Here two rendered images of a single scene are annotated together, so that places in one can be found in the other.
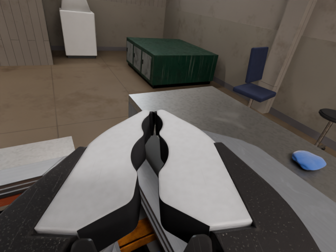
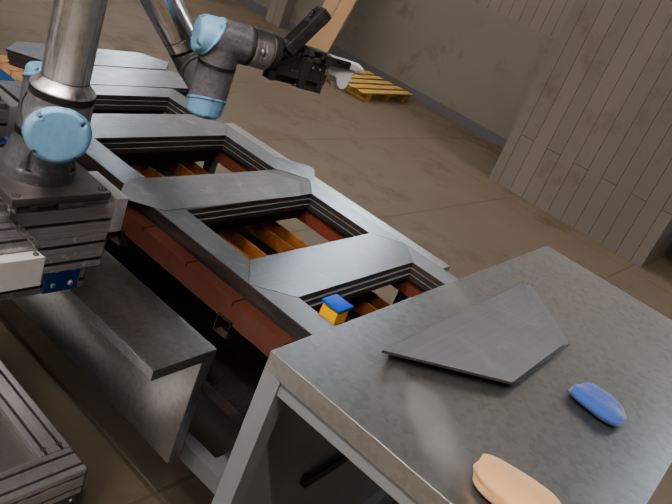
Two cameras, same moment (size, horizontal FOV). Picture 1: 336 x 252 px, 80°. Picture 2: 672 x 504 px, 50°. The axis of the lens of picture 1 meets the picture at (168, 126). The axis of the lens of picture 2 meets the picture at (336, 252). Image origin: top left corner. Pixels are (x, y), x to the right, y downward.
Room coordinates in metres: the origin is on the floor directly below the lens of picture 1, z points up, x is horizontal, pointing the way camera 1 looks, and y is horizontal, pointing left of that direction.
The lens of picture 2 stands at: (-0.50, -1.40, 1.73)
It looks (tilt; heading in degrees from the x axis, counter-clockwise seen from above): 24 degrees down; 63
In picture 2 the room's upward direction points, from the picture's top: 22 degrees clockwise
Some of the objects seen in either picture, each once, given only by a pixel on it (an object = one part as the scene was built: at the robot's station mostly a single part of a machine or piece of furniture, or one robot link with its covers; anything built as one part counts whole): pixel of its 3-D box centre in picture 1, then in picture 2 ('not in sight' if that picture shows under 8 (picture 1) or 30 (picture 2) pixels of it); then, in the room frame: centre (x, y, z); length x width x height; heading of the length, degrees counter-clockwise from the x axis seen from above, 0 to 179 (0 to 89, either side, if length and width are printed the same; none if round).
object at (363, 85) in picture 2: not in sight; (365, 85); (2.94, 6.20, 0.05); 1.12 x 0.74 x 0.10; 33
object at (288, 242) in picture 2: not in sight; (260, 225); (0.28, 0.72, 0.70); 1.66 x 0.08 x 0.05; 123
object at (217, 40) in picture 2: not in sight; (222, 40); (-0.19, -0.02, 1.43); 0.11 x 0.08 x 0.09; 5
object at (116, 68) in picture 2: not in sight; (110, 73); (-0.22, 1.61, 0.82); 0.80 x 0.40 x 0.06; 33
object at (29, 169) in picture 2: not in sight; (41, 148); (-0.46, 0.09, 1.09); 0.15 x 0.15 x 0.10
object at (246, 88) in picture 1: (254, 87); not in sight; (2.99, -1.22, 0.54); 0.63 x 0.60 x 1.09; 25
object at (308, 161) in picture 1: (307, 159); (598, 402); (0.62, -0.54, 1.07); 0.12 x 0.10 x 0.03; 123
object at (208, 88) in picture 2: not in sight; (207, 85); (-0.19, 0.00, 1.34); 0.11 x 0.08 x 0.11; 95
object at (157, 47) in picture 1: (168, 60); not in sight; (4.83, 0.20, 0.33); 1.68 x 1.52 x 0.66; 31
